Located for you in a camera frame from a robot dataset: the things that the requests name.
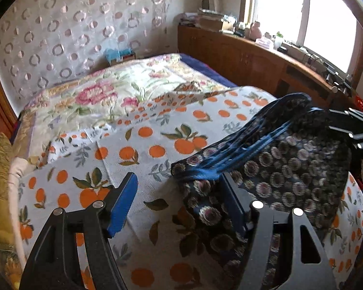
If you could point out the stack of books and papers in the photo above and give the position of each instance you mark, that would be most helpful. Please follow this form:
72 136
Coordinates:
205 18

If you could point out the yellow textured pillow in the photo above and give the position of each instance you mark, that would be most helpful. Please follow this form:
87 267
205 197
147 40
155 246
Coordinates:
0 187

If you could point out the navy blue blanket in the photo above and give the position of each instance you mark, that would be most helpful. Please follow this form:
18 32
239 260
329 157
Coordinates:
205 66

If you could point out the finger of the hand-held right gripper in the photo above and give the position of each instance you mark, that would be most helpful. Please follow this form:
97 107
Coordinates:
351 134
348 115

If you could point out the small green plant pot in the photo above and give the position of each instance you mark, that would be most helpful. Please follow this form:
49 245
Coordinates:
278 37

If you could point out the pink floral quilt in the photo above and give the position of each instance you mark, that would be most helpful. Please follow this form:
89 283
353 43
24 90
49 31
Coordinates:
109 90

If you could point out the dark floral patterned garment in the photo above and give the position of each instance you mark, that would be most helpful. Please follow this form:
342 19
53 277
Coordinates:
290 172

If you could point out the orange fruit print sheet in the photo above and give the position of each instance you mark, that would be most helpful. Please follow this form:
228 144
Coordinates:
145 148

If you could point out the wooden cabinet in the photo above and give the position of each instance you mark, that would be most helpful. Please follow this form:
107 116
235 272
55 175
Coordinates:
245 60

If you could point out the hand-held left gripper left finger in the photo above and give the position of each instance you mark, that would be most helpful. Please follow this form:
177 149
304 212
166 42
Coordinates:
124 205

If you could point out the white circle pattern curtain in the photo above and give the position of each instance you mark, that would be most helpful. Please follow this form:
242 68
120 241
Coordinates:
63 30

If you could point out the white tissue box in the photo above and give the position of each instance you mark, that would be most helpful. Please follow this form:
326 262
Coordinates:
264 43

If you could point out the pink figurine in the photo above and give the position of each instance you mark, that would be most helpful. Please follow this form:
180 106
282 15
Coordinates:
255 30

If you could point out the window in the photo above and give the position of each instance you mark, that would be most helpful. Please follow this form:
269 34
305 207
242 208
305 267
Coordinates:
290 6

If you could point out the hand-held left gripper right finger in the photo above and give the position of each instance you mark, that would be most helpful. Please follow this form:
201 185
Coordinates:
233 205

